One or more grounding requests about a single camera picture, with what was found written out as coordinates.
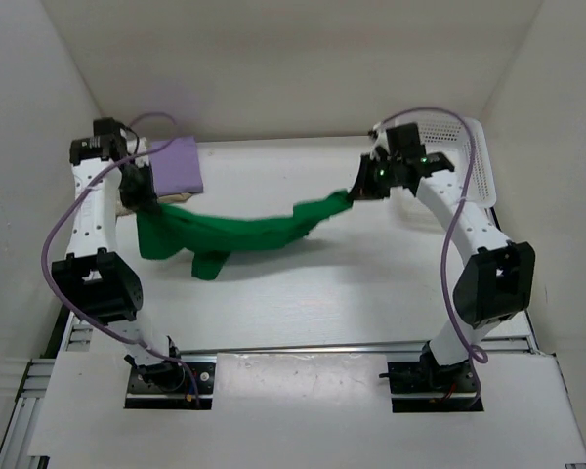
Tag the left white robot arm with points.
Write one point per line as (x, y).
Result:
(110, 169)

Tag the purple t shirt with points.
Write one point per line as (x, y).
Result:
(176, 169)

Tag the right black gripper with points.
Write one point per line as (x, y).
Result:
(364, 180)

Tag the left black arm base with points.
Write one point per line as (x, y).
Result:
(170, 387)

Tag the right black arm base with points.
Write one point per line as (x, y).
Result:
(450, 390)

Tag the aluminium frame rail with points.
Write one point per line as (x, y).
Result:
(69, 334)

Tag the front aluminium table rail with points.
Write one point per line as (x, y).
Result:
(490, 345)

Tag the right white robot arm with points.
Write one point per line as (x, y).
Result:
(497, 275)

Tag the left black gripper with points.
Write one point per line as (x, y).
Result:
(140, 193)

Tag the green t shirt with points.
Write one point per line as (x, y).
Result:
(212, 239)

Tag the beige t shirt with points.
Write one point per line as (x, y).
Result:
(166, 199)

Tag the white plastic basket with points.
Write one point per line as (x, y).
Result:
(443, 133)

